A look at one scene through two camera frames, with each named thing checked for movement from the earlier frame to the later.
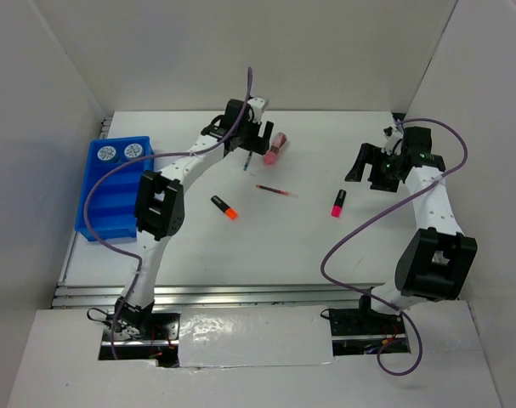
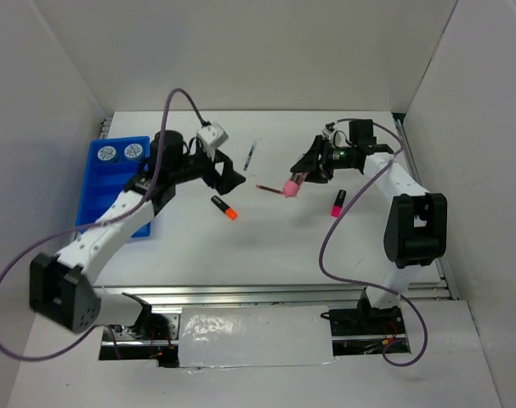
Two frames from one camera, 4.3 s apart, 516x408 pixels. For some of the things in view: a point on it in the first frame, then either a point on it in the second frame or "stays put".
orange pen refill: (276, 190) stays put
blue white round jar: (133, 150) stays put
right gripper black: (368, 155) to (317, 173)
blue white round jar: (107, 154) stays put
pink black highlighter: (338, 203) stays put
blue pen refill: (249, 156) stays put
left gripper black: (258, 144) to (229, 179)
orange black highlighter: (226, 209) stays put
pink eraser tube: (269, 157) to (292, 188)
